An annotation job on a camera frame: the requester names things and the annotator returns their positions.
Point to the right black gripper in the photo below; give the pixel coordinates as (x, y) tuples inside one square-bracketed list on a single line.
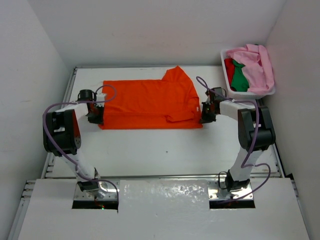
[(204, 118)]

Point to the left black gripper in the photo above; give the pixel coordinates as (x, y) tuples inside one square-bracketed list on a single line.
[(99, 120)]

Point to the orange t shirt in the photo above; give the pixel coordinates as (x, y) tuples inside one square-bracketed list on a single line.
[(168, 103)]

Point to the pink t shirt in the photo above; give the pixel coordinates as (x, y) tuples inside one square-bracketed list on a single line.
[(256, 67)]

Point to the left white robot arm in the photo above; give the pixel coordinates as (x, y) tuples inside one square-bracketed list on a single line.
[(62, 137)]

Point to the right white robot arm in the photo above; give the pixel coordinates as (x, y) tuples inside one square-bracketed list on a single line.
[(255, 132)]

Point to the white plastic laundry basket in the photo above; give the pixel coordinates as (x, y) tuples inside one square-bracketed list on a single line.
[(240, 95)]

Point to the green t shirt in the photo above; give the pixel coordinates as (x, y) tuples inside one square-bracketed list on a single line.
[(239, 82)]

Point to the red t shirt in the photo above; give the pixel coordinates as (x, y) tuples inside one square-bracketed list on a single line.
[(230, 69)]

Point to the white front cover board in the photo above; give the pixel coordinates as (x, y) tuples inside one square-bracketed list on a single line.
[(162, 210)]

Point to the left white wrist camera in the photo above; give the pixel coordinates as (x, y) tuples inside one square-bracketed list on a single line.
[(100, 97)]

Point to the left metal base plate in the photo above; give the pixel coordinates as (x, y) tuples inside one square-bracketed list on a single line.
[(100, 191)]

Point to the metal base plate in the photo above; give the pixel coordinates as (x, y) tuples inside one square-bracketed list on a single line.
[(100, 191), (220, 193)]

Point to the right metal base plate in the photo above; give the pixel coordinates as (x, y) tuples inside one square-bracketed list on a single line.
[(220, 193)]

